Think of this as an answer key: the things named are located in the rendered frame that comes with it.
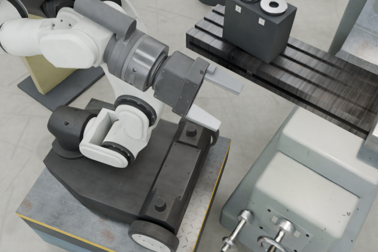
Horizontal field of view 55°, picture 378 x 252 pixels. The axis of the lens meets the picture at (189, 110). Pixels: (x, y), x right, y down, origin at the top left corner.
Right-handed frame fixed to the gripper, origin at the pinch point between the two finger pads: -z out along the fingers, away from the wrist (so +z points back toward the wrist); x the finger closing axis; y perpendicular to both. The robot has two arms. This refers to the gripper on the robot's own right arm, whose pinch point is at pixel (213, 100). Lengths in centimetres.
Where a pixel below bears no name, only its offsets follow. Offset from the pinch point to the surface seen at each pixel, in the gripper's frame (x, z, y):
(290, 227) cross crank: -64, -43, 26
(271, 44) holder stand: -31, -7, 65
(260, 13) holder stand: -24, 1, 67
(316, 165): -51, -41, 44
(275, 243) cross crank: -64, -40, 17
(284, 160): -58, -32, 45
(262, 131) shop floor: -129, -35, 116
